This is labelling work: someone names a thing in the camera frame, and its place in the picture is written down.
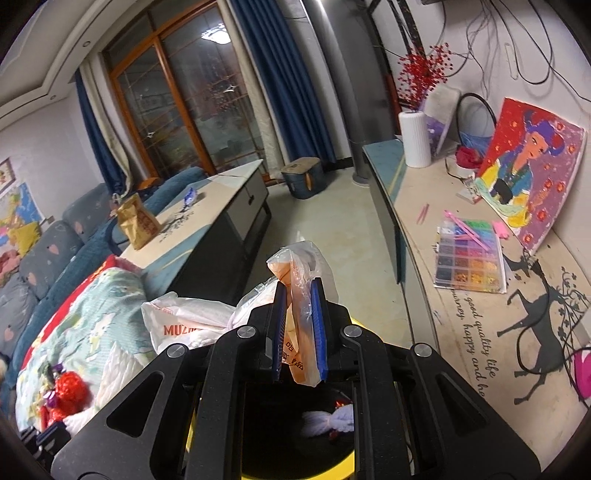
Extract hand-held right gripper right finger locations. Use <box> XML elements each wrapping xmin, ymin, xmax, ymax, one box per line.
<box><xmin>310</xmin><ymin>277</ymin><xmax>541</xmax><ymax>480</ymax></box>

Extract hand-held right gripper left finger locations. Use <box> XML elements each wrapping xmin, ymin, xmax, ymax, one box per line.
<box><xmin>50</xmin><ymin>279</ymin><xmax>289</xmax><ymax>480</ymax></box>

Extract yellow trash bin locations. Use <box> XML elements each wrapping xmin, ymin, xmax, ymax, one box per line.
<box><xmin>185</xmin><ymin>314</ymin><xmax>384</xmax><ymax>480</ymax></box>

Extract clear orange plastic bag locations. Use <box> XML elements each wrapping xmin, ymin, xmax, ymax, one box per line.
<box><xmin>267</xmin><ymin>240</ymin><xmax>338</xmax><ymax>388</ymax></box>

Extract white tissue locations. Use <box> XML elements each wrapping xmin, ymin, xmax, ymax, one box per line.
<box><xmin>302</xmin><ymin>402</ymin><xmax>354</xmax><ymax>437</ymax></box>

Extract white plastic bag orange print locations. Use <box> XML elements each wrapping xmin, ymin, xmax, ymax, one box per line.
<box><xmin>141</xmin><ymin>291</ymin><xmax>278</xmax><ymax>356</ymax></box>

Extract grey tv cabinet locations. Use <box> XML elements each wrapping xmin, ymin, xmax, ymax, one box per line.
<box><xmin>362</xmin><ymin>136</ymin><xmax>591</xmax><ymax>418</ymax></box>

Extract grey coffee table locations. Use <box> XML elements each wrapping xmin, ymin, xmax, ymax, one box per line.
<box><xmin>121</xmin><ymin>159</ymin><xmax>273</xmax><ymax>305</ymax></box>

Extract blue storage box wooden lid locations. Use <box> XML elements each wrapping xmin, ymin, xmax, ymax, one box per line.
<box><xmin>281</xmin><ymin>157</ymin><xmax>329</xmax><ymax>200</ymax></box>

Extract white pleated paper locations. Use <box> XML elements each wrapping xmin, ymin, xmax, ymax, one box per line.
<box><xmin>95</xmin><ymin>344</ymin><xmax>153</xmax><ymax>416</ymax></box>

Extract clear bead organiser box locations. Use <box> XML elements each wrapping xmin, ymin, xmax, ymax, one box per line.
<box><xmin>434</xmin><ymin>220</ymin><xmax>508</xmax><ymax>294</ymax></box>

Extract gold paper bag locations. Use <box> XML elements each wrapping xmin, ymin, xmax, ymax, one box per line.
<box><xmin>115</xmin><ymin>194</ymin><xmax>162</xmax><ymax>250</ymax></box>

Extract blue sofa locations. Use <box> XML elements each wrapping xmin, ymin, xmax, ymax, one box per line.
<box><xmin>0</xmin><ymin>166</ymin><xmax>208</xmax><ymax>398</ymax></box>

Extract cartoon cat printed blanket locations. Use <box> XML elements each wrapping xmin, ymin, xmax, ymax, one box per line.
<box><xmin>14</xmin><ymin>254</ymin><xmax>185</xmax><ymax>435</ymax></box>

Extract small booklet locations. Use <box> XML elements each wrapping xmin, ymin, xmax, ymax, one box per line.
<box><xmin>457</xmin><ymin>178</ymin><xmax>483</xmax><ymax>204</ymax></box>

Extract red crumpled wrapper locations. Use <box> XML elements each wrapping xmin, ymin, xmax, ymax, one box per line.
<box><xmin>54</xmin><ymin>371</ymin><xmax>90</xmax><ymax>423</ymax></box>

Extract white ribbed vase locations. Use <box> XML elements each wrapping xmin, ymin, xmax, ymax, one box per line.
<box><xmin>398</xmin><ymin>110</ymin><xmax>432</xmax><ymax>168</ymax></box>

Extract grey heart-print sofa cushion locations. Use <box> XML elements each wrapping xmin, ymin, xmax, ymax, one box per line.
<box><xmin>0</xmin><ymin>272</ymin><xmax>40</xmax><ymax>361</ymax></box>
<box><xmin>18</xmin><ymin>220</ymin><xmax>86</xmax><ymax>301</ymax></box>
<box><xmin>62</xmin><ymin>184</ymin><xmax>116</xmax><ymax>241</ymax></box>

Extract wide blue curtain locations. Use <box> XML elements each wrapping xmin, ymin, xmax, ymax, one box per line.
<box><xmin>229</xmin><ymin>0</ymin><xmax>337</xmax><ymax>169</ymax></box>

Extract wooden framed window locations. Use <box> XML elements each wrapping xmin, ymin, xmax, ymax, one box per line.
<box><xmin>102</xmin><ymin>0</ymin><xmax>278</xmax><ymax>181</ymax></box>

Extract narrow blue curtain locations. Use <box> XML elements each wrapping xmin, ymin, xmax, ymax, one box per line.
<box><xmin>74</xmin><ymin>69</ymin><xmax>134</xmax><ymax>195</ymax></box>

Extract colourful figure painting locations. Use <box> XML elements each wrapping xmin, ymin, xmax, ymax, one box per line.
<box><xmin>475</xmin><ymin>97</ymin><xmax>587</xmax><ymax>254</ymax></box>

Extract yellow pillow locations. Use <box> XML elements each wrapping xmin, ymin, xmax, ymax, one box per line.
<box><xmin>9</xmin><ymin>222</ymin><xmax>42</xmax><ymax>257</ymax></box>

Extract red berry branches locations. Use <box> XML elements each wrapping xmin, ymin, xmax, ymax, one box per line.
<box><xmin>398</xmin><ymin>44</ymin><xmax>451</xmax><ymax>112</ymax></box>

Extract world map poster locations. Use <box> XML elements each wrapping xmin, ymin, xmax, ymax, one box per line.
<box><xmin>0</xmin><ymin>182</ymin><xmax>44</xmax><ymax>232</ymax></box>

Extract blue basket black handle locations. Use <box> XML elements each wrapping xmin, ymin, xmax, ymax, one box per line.
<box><xmin>455</xmin><ymin>92</ymin><xmax>497</xmax><ymax>169</ymax></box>

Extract black wall cables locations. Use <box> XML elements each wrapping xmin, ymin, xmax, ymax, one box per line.
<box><xmin>466</xmin><ymin>0</ymin><xmax>573</xmax><ymax>93</ymax></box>

